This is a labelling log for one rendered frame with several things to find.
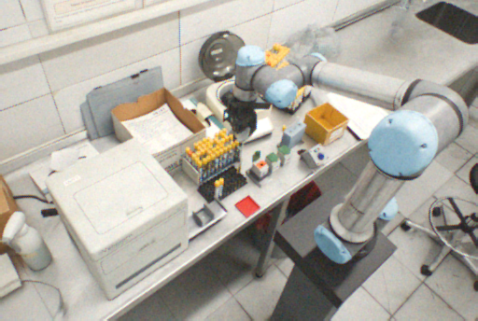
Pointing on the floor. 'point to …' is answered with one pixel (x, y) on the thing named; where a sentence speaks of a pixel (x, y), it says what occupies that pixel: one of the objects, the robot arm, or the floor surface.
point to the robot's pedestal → (302, 300)
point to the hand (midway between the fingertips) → (244, 137)
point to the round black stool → (454, 240)
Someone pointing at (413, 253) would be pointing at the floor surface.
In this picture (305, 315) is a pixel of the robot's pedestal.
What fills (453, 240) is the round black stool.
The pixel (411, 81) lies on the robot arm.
